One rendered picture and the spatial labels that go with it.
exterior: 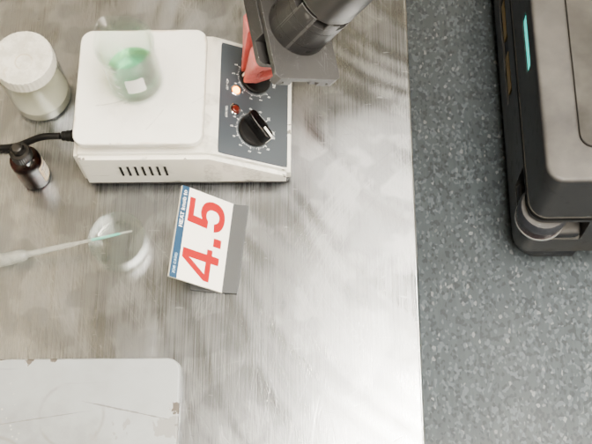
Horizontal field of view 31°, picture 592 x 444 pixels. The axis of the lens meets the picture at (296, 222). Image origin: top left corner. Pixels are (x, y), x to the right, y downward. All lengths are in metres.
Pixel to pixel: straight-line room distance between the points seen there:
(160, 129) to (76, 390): 0.25
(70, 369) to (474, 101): 1.13
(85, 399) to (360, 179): 0.33
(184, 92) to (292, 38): 0.13
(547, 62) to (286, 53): 0.71
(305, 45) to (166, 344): 0.30
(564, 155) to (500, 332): 0.39
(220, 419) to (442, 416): 0.81
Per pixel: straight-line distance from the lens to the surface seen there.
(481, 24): 2.02
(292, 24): 0.91
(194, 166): 0.99
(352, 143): 1.05
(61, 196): 1.06
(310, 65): 0.93
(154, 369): 0.98
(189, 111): 0.98
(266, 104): 1.03
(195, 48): 1.01
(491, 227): 1.84
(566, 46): 1.59
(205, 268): 0.99
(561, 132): 1.52
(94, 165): 1.01
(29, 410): 1.00
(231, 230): 1.02
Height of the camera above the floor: 1.70
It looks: 69 degrees down
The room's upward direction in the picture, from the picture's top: 5 degrees counter-clockwise
